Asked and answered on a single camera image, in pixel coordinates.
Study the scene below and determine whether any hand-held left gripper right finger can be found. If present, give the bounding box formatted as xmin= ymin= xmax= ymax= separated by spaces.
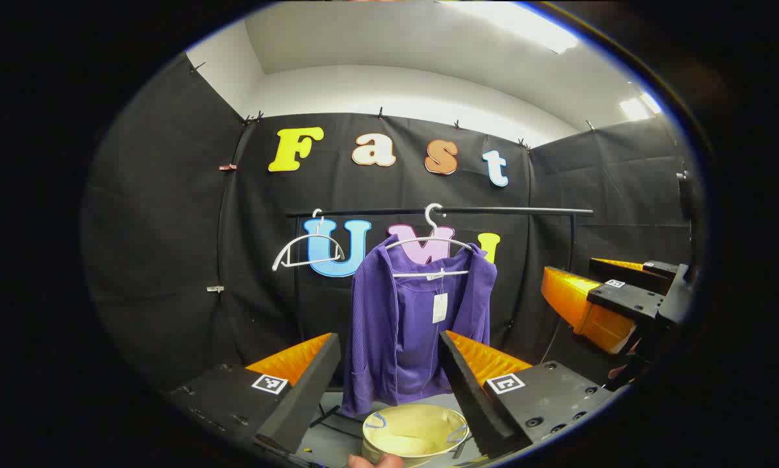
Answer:
xmin=438 ymin=330 xmax=614 ymax=459

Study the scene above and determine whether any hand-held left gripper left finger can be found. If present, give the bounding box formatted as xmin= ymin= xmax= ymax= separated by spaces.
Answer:
xmin=168 ymin=333 xmax=342 ymax=456

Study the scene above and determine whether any beige laundry hamper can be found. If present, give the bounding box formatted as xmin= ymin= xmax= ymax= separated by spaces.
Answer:
xmin=362 ymin=403 xmax=470 ymax=467

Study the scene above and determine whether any purple knit cardigan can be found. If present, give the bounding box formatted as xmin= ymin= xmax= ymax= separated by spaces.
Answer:
xmin=341 ymin=235 xmax=498 ymax=418

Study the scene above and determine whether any white plastic hanger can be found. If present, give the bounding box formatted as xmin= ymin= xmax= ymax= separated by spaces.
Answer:
xmin=271 ymin=208 xmax=346 ymax=272
xmin=384 ymin=203 xmax=476 ymax=280

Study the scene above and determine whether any black clothes rack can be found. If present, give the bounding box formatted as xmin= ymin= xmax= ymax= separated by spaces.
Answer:
xmin=285 ymin=206 xmax=595 ymax=433

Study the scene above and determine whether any small ceiling light panel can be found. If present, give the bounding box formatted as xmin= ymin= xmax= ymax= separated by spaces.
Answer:
xmin=619 ymin=91 xmax=663 ymax=121

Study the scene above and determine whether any black backdrop cloth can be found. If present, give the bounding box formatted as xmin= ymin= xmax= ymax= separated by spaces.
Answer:
xmin=81 ymin=52 xmax=696 ymax=404

